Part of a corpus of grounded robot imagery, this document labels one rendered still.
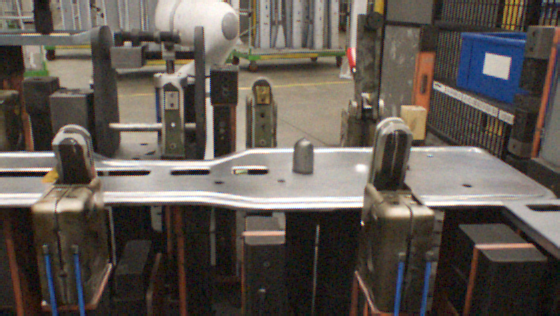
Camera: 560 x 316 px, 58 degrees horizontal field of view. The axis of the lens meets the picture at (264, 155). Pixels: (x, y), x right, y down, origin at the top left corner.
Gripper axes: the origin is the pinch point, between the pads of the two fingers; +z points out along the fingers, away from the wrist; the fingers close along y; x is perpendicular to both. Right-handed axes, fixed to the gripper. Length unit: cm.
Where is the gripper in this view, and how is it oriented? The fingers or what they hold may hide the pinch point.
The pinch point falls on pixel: (43, 21)
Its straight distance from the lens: 106.5
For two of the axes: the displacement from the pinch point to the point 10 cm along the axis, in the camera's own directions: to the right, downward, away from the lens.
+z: -0.2, 9.5, 3.1
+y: 3.8, 2.9, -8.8
